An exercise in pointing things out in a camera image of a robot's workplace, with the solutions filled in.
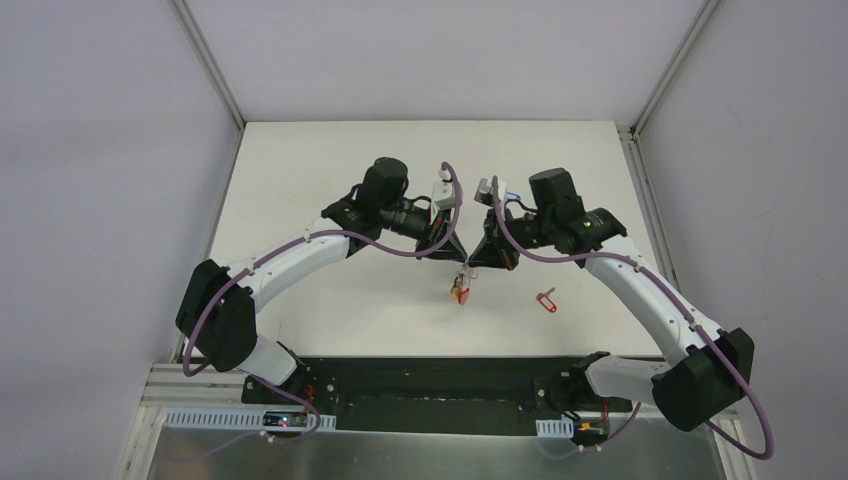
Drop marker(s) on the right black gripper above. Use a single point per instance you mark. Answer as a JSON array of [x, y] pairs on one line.
[[492, 235]]

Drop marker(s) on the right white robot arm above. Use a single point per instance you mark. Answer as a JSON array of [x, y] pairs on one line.
[[704, 368]]

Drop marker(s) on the red tag key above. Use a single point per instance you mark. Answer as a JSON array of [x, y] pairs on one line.
[[545, 300]]

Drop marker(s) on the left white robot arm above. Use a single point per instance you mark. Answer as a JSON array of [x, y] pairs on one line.
[[219, 309]]

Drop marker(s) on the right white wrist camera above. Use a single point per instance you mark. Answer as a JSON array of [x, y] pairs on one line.
[[486, 193]]

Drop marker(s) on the yellow tag key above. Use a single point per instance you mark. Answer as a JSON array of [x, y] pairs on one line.
[[456, 289]]

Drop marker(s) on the grey red keyring holder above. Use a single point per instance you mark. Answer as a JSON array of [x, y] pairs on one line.
[[467, 275]]

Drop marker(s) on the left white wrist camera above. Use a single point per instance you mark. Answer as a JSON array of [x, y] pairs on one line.
[[445, 196]]

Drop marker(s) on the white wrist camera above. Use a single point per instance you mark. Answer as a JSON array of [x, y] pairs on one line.
[[486, 193], [445, 196]]

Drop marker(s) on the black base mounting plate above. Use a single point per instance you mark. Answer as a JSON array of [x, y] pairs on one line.
[[501, 396]]

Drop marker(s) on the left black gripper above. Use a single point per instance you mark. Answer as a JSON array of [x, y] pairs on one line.
[[436, 229]]

